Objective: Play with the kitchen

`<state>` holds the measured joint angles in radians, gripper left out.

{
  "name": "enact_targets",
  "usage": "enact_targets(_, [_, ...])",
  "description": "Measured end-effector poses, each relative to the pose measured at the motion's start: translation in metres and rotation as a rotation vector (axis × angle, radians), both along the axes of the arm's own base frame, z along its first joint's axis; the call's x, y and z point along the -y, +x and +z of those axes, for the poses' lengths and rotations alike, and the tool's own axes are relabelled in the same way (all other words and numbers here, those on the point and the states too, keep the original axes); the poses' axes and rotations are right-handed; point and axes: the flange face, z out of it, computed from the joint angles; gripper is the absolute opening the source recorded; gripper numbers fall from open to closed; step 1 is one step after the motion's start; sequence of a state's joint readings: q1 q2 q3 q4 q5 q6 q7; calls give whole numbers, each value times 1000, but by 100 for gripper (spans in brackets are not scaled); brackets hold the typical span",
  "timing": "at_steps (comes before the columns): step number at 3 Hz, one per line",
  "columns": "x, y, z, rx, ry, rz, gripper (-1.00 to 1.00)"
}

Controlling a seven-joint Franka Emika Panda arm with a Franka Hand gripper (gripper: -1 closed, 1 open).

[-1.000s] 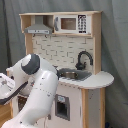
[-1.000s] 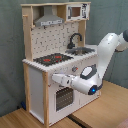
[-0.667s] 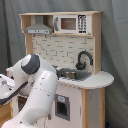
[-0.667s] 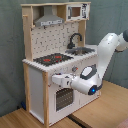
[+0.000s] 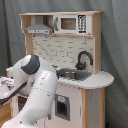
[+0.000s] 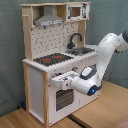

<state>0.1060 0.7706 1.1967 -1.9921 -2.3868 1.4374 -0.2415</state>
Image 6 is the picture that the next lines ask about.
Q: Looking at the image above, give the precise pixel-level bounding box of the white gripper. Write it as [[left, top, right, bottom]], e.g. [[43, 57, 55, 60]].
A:
[[51, 71, 78, 90]]

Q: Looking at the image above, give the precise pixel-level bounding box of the oven door with window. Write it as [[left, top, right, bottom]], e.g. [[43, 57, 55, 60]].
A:
[[56, 89, 74, 111]]

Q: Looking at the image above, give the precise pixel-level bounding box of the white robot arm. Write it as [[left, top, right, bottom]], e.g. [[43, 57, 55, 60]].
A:
[[51, 29, 128, 96]]

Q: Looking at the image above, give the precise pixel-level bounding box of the wooden toy kitchen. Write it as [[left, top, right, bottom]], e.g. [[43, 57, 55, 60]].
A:
[[22, 2, 97, 127]]

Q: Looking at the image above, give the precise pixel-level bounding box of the right oven knob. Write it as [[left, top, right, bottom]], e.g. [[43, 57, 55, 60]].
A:
[[72, 66, 78, 72]]

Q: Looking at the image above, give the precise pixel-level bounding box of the black toy stovetop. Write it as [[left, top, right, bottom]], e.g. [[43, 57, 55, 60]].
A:
[[34, 53, 71, 67]]

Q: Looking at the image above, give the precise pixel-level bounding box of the white cupboard door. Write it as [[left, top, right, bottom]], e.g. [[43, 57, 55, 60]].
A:
[[80, 57, 102, 106]]

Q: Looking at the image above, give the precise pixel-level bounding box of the grey toy sink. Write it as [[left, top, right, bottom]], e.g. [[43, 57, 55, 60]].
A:
[[65, 47, 95, 55]]

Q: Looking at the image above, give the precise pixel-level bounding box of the black toy faucet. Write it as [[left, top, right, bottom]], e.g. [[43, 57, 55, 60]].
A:
[[67, 33, 82, 49]]

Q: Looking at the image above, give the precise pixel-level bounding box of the grey range hood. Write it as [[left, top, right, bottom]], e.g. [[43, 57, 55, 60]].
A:
[[35, 6, 64, 27]]

